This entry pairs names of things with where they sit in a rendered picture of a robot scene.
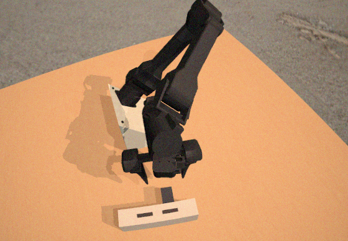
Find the black two-prong plug charger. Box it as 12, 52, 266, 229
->
160, 186, 174, 204

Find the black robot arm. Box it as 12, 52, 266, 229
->
115, 0, 225, 178

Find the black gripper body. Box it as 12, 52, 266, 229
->
121, 133, 203, 173

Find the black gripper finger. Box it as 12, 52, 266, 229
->
181, 159, 196, 178
129, 163, 149, 185

